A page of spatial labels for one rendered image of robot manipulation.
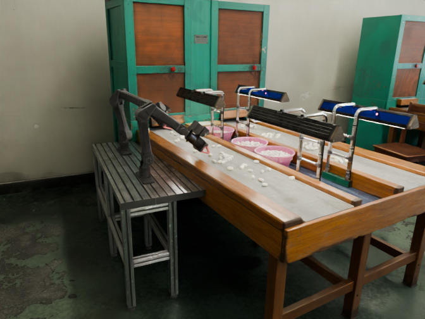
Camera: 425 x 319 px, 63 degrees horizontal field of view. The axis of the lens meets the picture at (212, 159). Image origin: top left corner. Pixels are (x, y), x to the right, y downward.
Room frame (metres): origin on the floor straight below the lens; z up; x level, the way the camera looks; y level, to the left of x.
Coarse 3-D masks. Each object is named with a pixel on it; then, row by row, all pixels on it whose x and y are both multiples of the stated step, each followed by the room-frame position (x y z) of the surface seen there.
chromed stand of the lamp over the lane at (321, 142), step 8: (288, 112) 1.80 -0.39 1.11; (296, 112) 1.83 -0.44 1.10; (304, 112) 1.85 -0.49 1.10; (304, 136) 1.85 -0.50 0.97; (320, 144) 1.73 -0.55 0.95; (320, 152) 1.73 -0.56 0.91; (304, 160) 1.82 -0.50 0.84; (320, 160) 1.73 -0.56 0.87; (296, 168) 1.87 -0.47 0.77; (320, 168) 1.73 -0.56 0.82; (320, 176) 1.72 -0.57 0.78
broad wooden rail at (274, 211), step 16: (160, 144) 2.36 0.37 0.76; (176, 160) 2.11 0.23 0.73; (192, 160) 2.01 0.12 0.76; (192, 176) 1.93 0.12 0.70; (208, 176) 1.76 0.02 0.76; (224, 176) 1.75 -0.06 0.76; (208, 192) 1.76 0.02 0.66; (224, 192) 1.62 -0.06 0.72; (240, 192) 1.53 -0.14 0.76; (256, 192) 1.54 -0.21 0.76; (224, 208) 1.62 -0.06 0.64; (240, 208) 1.50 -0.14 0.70; (256, 208) 1.39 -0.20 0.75; (272, 208) 1.37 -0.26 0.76; (240, 224) 1.49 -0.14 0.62; (256, 224) 1.39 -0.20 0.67; (272, 224) 1.30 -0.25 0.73; (288, 224) 1.25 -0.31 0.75; (256, 240) 1.39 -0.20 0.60; (272, 240) 1.29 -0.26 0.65
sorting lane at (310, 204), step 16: (176, 144) 2.45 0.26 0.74; (208, 160) 2.10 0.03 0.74; (240, 160) 2.11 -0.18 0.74; (240, 176) 1.82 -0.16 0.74; (256, 176) 1.83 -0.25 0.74; (272, 176) 1.83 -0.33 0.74; (272, 192) 1.60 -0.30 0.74; (288, 192) 1.60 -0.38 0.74; (304, 192) 1.60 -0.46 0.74; (320, 192) 1.61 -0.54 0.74; (288, 208) 1.42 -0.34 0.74; (304, 208) 1.42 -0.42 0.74; (320, 208) 1.43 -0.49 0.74; (336, 208) 1.43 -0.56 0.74
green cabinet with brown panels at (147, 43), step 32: (128, 0) 2.80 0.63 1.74; (160, 0) 2.93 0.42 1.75; (192, 0) 3.08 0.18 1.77; (128, 32) 2.79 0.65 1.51; (160, 32) 2.94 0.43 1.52; (192, 32) 3.08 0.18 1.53; (224, 32) 3.24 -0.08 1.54; (256, 32) 3.41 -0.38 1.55; (128, 64) 2.78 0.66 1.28; (160, 64) 2.93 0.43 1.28; (192, 64) 3.08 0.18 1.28; (224, 64) 3.24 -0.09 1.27; (256, 64) 3.42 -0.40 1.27; (160, 96) 2.93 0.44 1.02
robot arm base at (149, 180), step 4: (140, 168) 1.93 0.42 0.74; (144, 168) 1.92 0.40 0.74; (148, 168) 1.93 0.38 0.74; (136, 172) 2.02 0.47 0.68; (140, 172) 1.93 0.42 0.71; (144, 172) 1.92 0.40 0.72; (148, 172) 1.93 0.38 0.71; (140, 176) 1.93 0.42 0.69; (144, 176) 1.92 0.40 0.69; (148, 176) 1.93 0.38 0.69; (140, 180) 1.90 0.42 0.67; (144, 180) 1.88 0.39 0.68; (148, 180) 1.88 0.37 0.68; (152, 180) 1.89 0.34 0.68; (144, 184) 1.85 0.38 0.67
